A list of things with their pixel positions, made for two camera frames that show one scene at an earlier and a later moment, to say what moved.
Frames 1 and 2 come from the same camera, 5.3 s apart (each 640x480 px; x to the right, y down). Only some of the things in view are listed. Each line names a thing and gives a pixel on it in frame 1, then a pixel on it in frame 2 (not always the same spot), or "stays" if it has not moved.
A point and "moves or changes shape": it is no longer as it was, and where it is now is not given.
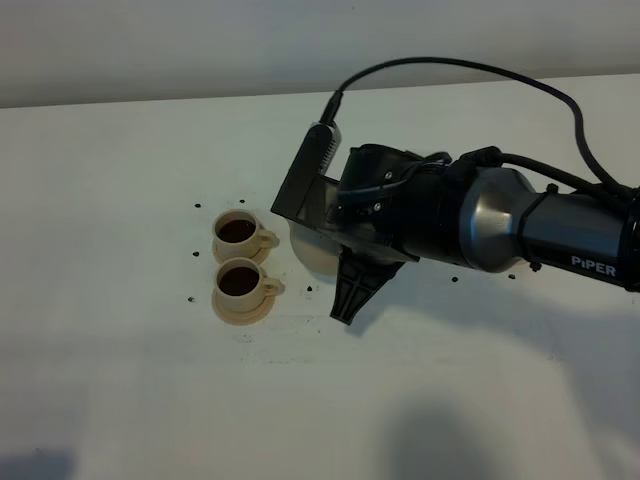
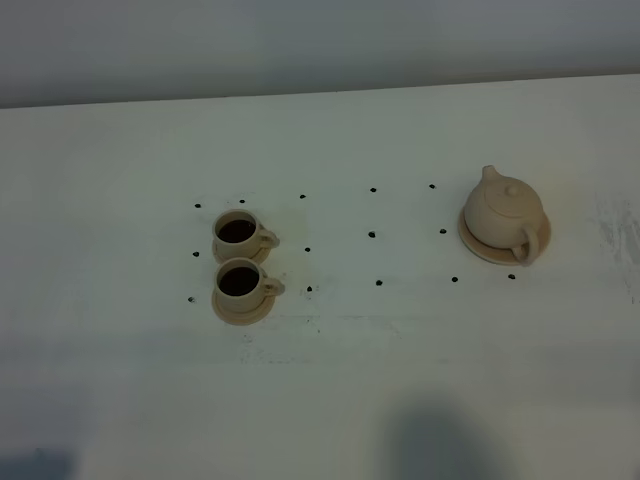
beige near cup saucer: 242,318 stays
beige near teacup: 240,284 stays
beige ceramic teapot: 317,253 moves or changes shape
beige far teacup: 237,233 stays
